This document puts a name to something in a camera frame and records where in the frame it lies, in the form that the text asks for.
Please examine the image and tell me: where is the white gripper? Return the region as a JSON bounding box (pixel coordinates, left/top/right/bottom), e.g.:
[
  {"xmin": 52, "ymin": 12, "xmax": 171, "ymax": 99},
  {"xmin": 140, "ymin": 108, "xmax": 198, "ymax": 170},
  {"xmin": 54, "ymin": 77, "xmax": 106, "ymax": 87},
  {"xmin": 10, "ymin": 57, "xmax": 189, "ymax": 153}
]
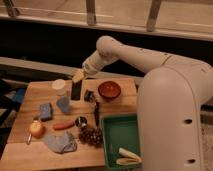
[{"xmin": 72, "ymin": 55, "xmax": 104, "ymax": 83}]

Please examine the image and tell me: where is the dark brown eraser block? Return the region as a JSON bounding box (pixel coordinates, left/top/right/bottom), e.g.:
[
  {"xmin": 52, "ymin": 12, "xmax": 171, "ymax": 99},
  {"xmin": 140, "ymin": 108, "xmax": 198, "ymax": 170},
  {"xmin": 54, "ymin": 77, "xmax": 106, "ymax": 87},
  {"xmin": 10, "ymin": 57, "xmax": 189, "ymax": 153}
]
[{"xmin": 71, "ymin": 82, "xmax": 82, "ymax": 100}]

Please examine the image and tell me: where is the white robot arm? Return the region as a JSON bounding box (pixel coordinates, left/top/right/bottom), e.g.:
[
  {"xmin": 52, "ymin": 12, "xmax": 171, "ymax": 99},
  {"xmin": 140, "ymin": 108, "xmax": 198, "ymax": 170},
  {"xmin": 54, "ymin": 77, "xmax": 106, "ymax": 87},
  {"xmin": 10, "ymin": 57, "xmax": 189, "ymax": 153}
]
[{"xmin": 73, "ymin": 36, "xmax": 213, "ymax": 171}]

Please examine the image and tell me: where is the blue clear cup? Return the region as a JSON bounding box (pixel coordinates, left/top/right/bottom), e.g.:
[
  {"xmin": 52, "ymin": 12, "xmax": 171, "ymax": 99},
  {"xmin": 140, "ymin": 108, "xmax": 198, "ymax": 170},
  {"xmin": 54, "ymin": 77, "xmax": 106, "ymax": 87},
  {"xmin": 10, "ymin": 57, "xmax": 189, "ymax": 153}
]
[{"xmin": 56, "ymin": 96, "xmax": 70, "ymax": 113}]

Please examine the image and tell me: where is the small black clip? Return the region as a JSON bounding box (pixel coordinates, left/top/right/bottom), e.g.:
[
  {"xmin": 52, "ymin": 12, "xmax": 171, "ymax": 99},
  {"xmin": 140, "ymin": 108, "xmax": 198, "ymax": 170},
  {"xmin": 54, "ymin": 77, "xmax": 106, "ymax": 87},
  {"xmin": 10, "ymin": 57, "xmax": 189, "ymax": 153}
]
[{"xmin": 84, "ymin": 90, "xmax": 96, "ymax": 102}]

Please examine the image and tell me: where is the red brown bowl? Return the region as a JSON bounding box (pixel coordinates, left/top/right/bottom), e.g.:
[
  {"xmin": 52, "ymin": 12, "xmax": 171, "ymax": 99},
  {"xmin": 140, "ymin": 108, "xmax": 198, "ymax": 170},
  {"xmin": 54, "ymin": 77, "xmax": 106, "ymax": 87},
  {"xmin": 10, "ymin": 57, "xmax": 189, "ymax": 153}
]
[{"xmin": 98, "ymin": 81, "xmax": 121, "ymax": 99}]

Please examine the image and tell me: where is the black marker pen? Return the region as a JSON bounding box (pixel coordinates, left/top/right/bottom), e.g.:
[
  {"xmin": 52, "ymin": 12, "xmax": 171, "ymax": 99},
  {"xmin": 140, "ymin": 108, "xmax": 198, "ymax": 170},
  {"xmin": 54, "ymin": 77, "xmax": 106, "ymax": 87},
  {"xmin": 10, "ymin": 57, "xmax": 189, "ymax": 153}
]
[{"xmin": 94, "ymin": 102, "xmax": 100, "ymax": 127}]

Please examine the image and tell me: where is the small black round object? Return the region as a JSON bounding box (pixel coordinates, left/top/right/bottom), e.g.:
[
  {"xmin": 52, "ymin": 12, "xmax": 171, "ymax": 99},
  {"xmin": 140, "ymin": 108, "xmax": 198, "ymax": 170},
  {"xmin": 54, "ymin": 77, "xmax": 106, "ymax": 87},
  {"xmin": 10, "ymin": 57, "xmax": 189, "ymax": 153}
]
[{"xmin": 75, "ymin": 116, "xmax": 87, "ymax": 128}]

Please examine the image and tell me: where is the blue sponge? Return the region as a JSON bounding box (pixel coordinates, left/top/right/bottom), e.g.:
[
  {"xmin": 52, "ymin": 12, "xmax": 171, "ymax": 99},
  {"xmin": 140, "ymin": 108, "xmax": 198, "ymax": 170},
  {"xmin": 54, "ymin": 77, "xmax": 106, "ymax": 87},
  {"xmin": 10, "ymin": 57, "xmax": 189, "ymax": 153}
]
[{"xmin": 40, "ymin": 103, "xmax": 53, "ymax": 121}]

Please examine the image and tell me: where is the orange carrot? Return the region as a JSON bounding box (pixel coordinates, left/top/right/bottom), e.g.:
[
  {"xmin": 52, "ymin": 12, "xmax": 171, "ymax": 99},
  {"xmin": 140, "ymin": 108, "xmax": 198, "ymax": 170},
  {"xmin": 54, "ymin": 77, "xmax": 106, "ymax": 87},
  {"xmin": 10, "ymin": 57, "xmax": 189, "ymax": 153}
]
[{"xmin": 53, "ymin": 121, "xmax": 75, "ymax": 130}]

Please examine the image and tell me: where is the wooden cutting board table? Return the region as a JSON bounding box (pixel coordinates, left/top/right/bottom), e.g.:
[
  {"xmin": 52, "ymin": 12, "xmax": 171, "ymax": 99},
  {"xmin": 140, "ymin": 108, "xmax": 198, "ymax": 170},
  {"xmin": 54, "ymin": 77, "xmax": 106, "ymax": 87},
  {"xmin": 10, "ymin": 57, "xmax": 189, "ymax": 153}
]
[{"xmin": 0, "ymin": 78, "xmax": 136, "ymax": 171}]

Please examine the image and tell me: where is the brown pine cone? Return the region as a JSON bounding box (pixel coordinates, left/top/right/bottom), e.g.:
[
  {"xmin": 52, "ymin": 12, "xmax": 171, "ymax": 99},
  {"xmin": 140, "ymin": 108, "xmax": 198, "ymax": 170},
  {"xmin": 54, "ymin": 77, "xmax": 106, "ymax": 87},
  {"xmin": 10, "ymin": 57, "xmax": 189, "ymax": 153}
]
[{"xmin": 78, "ymin": 127, "xmax": 103, "ymax": 147}]

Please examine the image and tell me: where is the apple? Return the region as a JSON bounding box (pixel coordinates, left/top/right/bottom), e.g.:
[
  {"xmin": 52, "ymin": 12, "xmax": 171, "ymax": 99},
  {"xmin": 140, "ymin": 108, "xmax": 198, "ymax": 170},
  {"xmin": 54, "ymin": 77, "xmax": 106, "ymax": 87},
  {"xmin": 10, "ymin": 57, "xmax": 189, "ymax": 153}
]
[{"xmin": 29, "ymin": 121, "xmax": 45, "ymax": 138}]

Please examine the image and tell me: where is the green plastic tray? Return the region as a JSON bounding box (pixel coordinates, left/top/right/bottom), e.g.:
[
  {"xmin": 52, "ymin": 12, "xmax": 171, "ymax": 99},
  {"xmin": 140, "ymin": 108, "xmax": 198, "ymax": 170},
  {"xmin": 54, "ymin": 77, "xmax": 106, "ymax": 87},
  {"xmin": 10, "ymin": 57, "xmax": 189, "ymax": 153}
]
[{"xmin": 101, "ymin": 113, "xmax": 140, "ymax": 171}]

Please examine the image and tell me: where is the gray blue cloth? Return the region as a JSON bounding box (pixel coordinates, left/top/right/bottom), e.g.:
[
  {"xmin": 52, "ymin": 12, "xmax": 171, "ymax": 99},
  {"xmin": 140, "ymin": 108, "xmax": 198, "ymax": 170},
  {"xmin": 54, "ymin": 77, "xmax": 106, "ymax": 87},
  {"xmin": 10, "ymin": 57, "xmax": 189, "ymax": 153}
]
[{"xmin": 43, "ymin": 132, "xmax": 77, "ymax": 154}]

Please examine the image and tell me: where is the metal spoon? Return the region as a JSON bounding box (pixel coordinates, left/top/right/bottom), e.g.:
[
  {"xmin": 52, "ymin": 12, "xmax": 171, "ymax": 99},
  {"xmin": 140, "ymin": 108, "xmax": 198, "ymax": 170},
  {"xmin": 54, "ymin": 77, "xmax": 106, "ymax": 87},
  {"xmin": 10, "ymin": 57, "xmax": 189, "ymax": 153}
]
[{"xmin": 26, "ymin": 133, "xmax": 32, "ymax": 145}]

